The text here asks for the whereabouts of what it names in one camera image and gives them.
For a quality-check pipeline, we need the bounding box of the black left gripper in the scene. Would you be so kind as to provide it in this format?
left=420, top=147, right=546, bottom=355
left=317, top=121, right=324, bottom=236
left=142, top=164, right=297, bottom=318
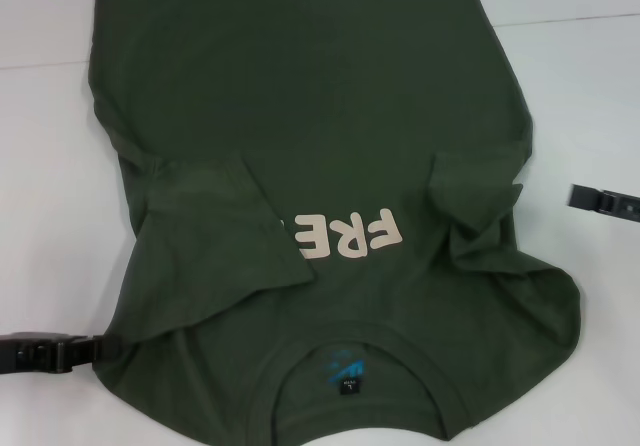
left=0, top=332, right=122, bottom=374

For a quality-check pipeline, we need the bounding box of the dark green FREE! t-shirt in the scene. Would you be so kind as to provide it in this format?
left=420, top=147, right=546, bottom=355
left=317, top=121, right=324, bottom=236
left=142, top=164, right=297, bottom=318
left=87, top=0, right=584, bottom=446

